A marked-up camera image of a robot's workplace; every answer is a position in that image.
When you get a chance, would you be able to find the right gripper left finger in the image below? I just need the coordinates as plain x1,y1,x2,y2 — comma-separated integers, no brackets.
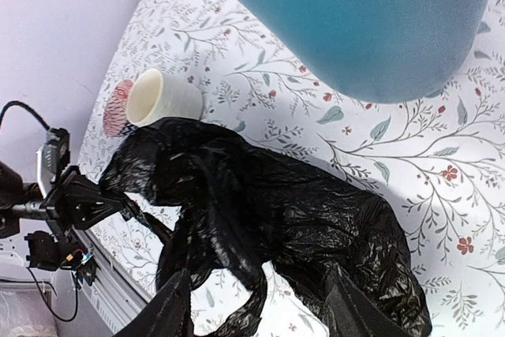
136,269,193,336

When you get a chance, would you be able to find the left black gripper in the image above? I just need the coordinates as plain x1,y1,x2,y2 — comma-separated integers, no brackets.
41,166,173,245

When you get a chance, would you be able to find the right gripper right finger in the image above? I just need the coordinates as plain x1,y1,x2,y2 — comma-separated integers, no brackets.
323,267,398,336

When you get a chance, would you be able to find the black plastic trash bag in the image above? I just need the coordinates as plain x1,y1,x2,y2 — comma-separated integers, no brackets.
99,118,432,336

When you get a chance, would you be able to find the teal plastic trash bin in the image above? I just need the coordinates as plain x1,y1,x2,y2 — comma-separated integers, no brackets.
238,0,488,103

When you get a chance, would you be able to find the red patterned small bowl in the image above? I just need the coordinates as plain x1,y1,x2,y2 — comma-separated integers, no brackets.
103,80,136,138

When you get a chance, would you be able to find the cream ceramic mug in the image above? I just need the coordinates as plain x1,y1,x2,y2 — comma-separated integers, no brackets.
125,69,204,127

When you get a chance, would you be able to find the floral patterned table mat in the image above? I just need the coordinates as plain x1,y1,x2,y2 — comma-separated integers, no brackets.
78,0,504,336

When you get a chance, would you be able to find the front aluminium rail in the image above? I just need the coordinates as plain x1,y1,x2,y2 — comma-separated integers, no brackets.
76,230,152,334

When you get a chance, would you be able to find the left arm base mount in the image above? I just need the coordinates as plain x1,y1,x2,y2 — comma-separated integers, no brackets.
24,230,98,286

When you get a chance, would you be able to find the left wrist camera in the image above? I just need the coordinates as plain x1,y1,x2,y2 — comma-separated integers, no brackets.
36,128,70,198

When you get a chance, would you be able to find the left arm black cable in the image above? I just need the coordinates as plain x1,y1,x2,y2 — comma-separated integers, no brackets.
0,100,52,133

